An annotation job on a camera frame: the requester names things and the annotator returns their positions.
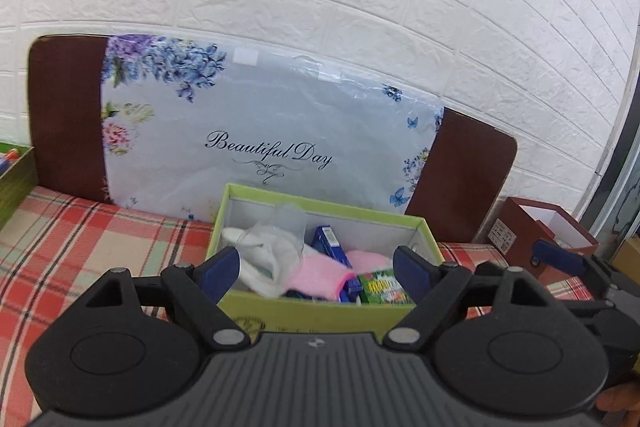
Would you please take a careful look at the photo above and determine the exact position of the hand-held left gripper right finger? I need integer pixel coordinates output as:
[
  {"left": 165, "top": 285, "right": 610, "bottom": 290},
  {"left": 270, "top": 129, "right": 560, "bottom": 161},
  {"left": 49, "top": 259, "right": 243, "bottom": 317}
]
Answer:
[{"left": 382, "top": 246, "right": 546, "bottom": 350}]

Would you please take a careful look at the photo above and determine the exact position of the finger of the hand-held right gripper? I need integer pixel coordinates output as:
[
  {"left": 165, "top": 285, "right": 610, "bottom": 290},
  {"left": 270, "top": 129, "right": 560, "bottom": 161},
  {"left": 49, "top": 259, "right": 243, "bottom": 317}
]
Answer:
[{"left": 531, "top": 238, "right": 640, "bottom": 308}]

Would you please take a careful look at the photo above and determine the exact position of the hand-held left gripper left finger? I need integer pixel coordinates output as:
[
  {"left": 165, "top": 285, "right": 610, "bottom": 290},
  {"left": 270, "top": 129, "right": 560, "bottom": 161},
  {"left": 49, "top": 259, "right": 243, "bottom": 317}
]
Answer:
[{"left": 82, "top": 246, "right": 251, "bottom": 350}]

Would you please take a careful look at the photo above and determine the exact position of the green package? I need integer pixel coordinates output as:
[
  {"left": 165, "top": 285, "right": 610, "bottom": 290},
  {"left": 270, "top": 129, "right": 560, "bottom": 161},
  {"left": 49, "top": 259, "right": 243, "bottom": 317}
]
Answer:
[{"left": 356, "top": 269, "right": 415, "bottom": 306}]

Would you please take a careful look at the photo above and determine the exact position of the white sock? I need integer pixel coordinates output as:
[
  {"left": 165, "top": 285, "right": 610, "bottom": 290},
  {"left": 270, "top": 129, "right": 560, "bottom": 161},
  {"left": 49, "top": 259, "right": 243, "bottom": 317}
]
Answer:
[{"left": 222, "top": 226, "right": 307, "bottom": 299}]

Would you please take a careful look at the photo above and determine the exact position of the translucent plastic case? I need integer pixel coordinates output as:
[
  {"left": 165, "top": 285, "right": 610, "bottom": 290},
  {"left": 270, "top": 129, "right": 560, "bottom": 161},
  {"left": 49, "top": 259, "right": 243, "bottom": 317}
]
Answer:
[{"left": 257, "top": 204, "right": 309, "bottom": 253}]

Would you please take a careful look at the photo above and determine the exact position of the small blue white box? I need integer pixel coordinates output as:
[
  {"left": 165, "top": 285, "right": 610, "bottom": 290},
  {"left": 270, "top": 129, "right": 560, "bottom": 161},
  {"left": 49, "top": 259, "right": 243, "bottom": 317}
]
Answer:
[{"left": 314, "top": 224, "right": 352, "bottom": 267}]

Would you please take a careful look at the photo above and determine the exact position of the light green cardboard box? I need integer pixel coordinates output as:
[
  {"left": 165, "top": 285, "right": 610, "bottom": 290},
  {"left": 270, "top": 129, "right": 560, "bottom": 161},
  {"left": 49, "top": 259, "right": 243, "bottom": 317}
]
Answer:
[{"left": 207, "top": 183, "right": 445, "bottom": 343}]

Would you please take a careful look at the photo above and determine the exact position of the pink cloth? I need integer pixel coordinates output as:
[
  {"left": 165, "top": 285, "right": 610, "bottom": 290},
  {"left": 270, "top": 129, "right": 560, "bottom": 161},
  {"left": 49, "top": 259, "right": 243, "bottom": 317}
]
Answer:
[{"left": 286, "top": 249, "right": 395, "bottom": 304}]

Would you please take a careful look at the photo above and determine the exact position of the person's right hand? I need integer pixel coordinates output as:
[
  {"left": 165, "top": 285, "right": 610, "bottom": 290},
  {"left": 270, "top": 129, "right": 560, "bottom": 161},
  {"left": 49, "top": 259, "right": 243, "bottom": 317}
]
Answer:
[{"left": 597, "top": 384, "right": 640, "bottom": 415}]

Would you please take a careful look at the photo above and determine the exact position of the brown cardboard box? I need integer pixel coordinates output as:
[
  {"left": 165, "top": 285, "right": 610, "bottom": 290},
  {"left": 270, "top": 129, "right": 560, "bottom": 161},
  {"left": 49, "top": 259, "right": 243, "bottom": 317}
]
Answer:
[{"left": 487, "top": 197, "right": 599, "bottom": 285}]

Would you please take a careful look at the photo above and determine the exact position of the yellowish cardboard box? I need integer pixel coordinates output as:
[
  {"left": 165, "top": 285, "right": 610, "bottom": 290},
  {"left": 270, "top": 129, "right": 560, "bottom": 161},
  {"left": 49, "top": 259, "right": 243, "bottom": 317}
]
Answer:
[{"left": 611, "top": 238, "right": 640, "bottom": 285}]

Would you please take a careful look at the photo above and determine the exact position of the plaid bedsheet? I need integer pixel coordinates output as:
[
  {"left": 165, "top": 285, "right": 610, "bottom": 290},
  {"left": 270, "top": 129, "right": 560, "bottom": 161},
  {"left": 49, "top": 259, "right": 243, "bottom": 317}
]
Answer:
[{"left": 0, "top": 186, "right": 601, "bottom": 427}]

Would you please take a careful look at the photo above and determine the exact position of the floral plastic-wrapped package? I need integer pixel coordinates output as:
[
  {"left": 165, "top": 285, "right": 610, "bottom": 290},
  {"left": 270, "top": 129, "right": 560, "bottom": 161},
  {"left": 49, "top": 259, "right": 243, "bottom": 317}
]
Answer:
[{"left": 100, "top": 34, "right": 446, "bottom": 223}]

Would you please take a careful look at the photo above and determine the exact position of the green box lid tray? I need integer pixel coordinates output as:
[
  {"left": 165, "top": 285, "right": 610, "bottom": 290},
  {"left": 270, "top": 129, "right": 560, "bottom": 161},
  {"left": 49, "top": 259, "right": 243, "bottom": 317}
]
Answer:
[{"left": 0, "top": 146, "right": 40, "bottom": 230}]

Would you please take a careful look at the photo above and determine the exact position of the grey door frame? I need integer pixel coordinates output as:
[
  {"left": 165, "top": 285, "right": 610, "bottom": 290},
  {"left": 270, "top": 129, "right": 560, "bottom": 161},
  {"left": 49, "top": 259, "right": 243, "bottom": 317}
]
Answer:
[{"left": 575, "top": 72, "right": 640, "bottom": 253}]

